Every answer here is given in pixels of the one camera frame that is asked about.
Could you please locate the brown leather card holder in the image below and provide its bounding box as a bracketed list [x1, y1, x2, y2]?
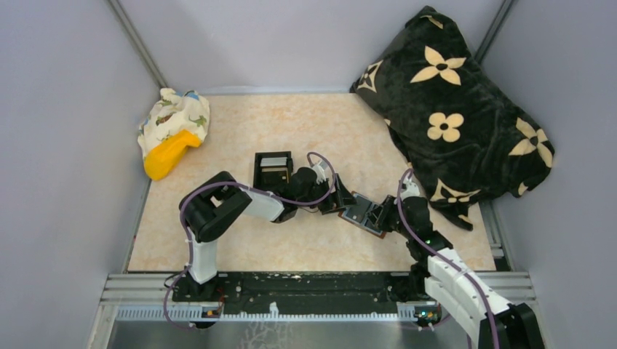
[338, 191, 386, 239]

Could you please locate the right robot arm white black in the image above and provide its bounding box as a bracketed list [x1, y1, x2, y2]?
[367, 196, 546, 348]

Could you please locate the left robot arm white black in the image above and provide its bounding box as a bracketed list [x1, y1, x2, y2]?
[179, 165, 357, 284]

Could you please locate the dark card in tray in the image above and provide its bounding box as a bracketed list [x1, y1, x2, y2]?
[260, 167, 289, 183]

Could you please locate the black plastic card tray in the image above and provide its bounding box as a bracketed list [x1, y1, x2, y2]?
[252, 151, 293, 190]

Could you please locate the black floral plush blanket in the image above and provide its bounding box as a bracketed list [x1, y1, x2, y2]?
[350, 6, 555, 230]

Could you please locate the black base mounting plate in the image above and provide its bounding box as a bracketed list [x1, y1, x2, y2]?
[172, 272, 444, 326]

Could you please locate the dinosaur print yellow cloth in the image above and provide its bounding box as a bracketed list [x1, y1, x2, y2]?
[137, 88, 210, 180]

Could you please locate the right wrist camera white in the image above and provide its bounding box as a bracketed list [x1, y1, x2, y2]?
[398, 177, 421, 200]

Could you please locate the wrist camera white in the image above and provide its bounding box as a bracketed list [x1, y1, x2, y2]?
[311, 161, 330, 184]
[398, 177, 421, 200]

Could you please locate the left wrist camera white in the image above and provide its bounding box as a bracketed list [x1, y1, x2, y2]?
[311, 161, 330, 184]

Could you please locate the aluminium front rail frame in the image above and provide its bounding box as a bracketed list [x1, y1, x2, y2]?
[98, 272, 537, 323]

